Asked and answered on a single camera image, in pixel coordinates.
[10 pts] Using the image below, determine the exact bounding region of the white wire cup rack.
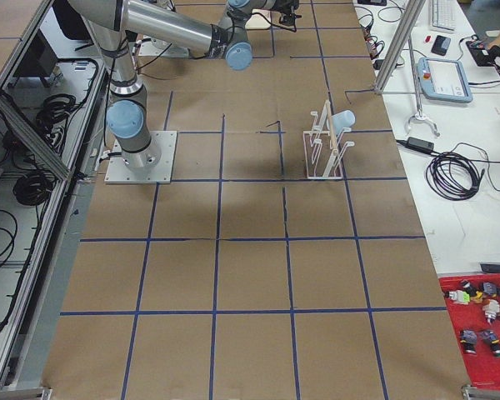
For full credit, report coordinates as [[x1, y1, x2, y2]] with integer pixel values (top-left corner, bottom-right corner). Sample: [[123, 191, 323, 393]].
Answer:
[[302, 100, 355, 180]]

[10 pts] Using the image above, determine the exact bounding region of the blue teach pendant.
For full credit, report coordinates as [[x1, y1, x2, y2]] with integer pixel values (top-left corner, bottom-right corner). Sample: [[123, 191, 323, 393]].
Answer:
[[417, 57, 473, 103]]

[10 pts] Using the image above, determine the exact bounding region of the long reach grabber tool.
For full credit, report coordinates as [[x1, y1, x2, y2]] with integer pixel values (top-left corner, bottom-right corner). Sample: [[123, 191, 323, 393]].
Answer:
[[405, 37, 440, 138]]

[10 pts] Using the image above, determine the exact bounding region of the white keyboard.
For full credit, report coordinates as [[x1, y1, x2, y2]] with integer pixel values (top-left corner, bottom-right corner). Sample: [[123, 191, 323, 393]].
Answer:
[[428, 0, 456, 33]]

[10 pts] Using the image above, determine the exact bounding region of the red parts tray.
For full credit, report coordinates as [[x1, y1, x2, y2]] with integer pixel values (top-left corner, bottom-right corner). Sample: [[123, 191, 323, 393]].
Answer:
[[439, 274, 500, 390]]

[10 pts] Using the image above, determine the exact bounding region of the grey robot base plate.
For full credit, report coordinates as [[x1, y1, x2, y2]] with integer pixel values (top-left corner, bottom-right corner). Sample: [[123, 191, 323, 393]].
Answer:
[[104, 131, 178, 184]]

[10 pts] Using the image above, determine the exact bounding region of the light blue plastic cup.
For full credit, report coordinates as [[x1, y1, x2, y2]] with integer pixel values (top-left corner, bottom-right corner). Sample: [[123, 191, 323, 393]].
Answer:
[[332, 110, 356, 134]]

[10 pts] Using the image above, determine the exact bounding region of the aluminium frame post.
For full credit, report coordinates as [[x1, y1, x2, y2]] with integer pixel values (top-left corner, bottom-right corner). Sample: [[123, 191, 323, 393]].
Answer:
[[374, 0, 425, 94]]

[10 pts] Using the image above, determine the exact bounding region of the black smartphone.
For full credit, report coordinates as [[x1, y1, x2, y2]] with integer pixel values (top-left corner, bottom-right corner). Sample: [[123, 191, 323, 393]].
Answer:
[[431, 35, 451, 57]]

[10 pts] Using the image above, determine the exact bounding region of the coiled black cable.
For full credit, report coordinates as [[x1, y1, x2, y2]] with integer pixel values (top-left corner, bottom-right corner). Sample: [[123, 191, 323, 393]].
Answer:
[[424, 143, 500, 203]]

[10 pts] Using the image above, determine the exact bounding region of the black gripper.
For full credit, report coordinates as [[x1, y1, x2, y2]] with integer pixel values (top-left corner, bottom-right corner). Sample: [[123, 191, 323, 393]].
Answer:
[[274, 0, 300, 25]]

